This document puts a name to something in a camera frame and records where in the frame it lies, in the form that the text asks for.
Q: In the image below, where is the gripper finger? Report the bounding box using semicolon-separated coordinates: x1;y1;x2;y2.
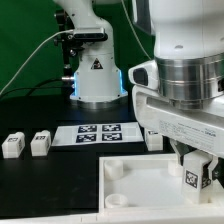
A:
208;156;224;187

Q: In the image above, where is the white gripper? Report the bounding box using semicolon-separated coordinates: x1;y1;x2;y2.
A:
132;85;224;165

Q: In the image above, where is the white square tabletop part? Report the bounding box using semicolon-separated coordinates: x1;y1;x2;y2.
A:
99;154;224;212

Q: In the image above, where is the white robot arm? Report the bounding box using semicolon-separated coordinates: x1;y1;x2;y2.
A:
54;0;224;186

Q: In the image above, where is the white L-shaped corner fence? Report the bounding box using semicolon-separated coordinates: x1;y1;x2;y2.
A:
0;204;224;224

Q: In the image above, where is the white sheet with markers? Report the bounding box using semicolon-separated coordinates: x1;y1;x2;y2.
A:
52;122;143;146

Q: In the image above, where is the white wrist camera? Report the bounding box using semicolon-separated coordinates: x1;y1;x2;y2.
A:
128;60;159;90

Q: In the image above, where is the black cable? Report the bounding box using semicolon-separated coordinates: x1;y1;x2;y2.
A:
0;78;73;101

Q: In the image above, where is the white cable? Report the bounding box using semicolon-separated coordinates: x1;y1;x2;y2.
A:
0;29;75;96

